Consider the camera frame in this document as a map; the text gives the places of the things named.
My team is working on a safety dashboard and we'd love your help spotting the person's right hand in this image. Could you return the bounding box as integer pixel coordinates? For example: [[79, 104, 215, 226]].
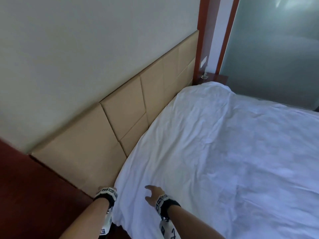
[[145, 185, 165, 208]]

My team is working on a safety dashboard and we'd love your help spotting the person's left forearm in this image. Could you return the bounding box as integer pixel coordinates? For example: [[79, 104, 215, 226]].
[[58, 197, 110, 239]]

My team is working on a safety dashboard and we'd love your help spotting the person's right forearm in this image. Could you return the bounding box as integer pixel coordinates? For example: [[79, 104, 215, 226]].
[[166, 204, 226, 239]]

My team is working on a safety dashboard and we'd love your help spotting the right wrist marker band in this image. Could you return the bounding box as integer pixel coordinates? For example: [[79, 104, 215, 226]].
[[155, 194, 182, 239]]

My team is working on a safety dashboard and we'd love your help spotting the wrist marker band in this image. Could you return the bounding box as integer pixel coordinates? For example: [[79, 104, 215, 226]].
[[155, 194, 182, 239], [94, 187, 119, 239]]

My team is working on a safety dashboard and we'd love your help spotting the left wrist marker band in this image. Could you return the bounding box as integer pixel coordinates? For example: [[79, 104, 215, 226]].
[[94, 187, 119, 239]]

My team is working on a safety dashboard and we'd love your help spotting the white bed sheet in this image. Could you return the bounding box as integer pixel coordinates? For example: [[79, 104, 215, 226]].
[[113, 81, 319, 239]]

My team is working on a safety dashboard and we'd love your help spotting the beige padded headboard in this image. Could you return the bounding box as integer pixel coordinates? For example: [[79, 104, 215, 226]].
[[31, 30, 200, 198]]

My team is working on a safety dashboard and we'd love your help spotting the dark red wooden nightstand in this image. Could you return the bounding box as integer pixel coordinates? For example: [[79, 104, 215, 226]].
[[0, 138, 132, 239]]

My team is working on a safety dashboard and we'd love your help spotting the red-brown wooden bedside table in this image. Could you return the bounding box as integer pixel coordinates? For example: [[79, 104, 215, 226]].
[[193, 72, 229, 87]]

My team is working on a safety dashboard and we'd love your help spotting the frosted glass panel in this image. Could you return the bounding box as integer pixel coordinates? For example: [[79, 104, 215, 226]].
[[219, 0, 319, 111]]

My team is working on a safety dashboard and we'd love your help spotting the red-brown wooden wall pillar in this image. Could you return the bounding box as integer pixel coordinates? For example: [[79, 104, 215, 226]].
[[193, 0, 220, 86]]

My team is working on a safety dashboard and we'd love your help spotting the red-brown wooden door frame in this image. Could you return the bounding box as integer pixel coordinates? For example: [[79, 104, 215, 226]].
[[216, 0, 241, 75]]

